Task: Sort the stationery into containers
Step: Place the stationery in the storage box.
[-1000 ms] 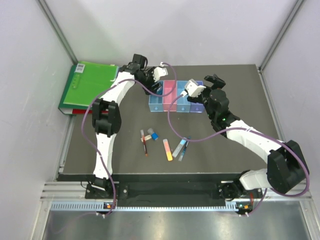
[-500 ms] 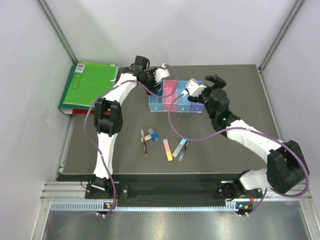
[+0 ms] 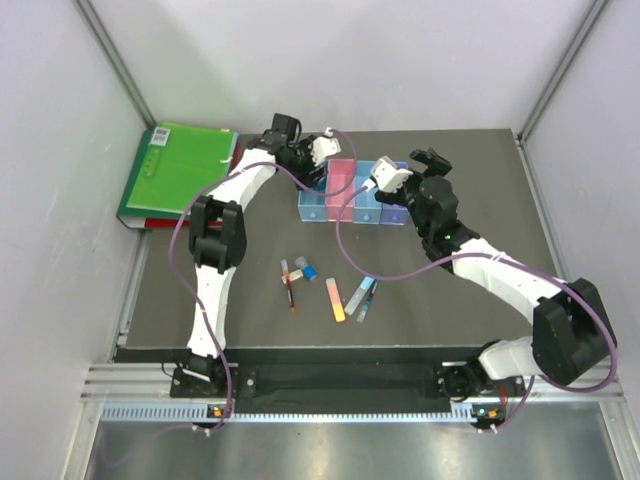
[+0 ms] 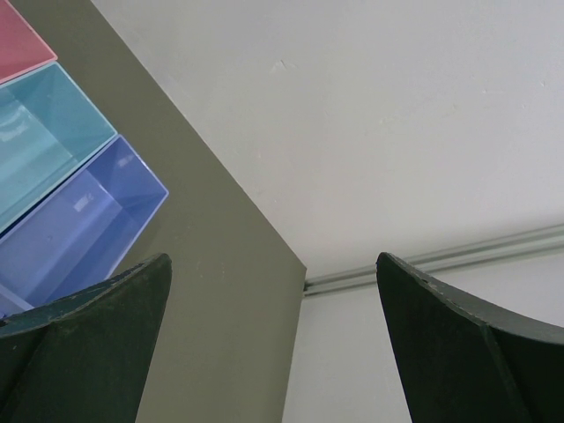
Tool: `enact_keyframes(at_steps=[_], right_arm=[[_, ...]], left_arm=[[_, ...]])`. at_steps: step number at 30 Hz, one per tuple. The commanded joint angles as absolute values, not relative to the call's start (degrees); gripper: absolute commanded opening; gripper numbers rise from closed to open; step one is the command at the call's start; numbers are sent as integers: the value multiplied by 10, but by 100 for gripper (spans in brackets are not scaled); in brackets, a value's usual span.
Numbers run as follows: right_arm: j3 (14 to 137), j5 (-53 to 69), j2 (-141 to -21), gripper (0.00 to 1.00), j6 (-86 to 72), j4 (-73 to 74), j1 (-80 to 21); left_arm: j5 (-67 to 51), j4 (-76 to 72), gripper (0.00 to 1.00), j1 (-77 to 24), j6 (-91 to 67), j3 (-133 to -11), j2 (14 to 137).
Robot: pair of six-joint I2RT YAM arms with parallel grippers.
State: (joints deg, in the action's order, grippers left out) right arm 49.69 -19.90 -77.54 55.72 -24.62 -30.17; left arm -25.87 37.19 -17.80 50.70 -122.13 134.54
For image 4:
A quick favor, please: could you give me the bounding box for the teal blue bin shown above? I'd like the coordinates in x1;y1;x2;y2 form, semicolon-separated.
1;63;116;231

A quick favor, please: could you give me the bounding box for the aluminium frame rail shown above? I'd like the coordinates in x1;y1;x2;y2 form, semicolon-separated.
303;225;563;298

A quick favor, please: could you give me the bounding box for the pink bin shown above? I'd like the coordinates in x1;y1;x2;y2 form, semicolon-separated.
0;1;57;83

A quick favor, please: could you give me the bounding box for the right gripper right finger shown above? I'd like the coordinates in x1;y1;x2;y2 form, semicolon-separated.
376;252;563;422

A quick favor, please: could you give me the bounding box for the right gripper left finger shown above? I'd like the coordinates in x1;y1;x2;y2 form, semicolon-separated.
1;253;172;422

